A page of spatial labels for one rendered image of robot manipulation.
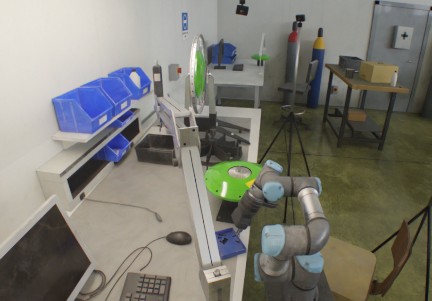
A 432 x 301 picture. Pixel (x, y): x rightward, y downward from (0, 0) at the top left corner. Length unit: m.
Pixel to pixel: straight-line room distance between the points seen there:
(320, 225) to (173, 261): 0.57
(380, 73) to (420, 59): 2.53
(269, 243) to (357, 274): 0.91
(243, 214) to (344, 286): 0.69
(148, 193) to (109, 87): 0.70
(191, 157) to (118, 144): 1.13
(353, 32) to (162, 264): 5.42
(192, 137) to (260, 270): 0.47
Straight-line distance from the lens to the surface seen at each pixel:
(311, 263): 0.92
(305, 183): 0.86
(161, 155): 1.61
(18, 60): 1.32
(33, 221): 0.87
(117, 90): 1.72
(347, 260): 1.59
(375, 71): 3.94
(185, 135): 0.68
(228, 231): 1.18
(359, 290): 1.49
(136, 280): 1.02
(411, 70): 6.43
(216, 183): 1.17
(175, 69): 2.90
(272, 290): 1.09
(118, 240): 1.20
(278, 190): 0.84
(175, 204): 1.33
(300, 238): 0.70
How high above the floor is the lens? 1.74
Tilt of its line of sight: 25 degrees down
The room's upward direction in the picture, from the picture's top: straight up
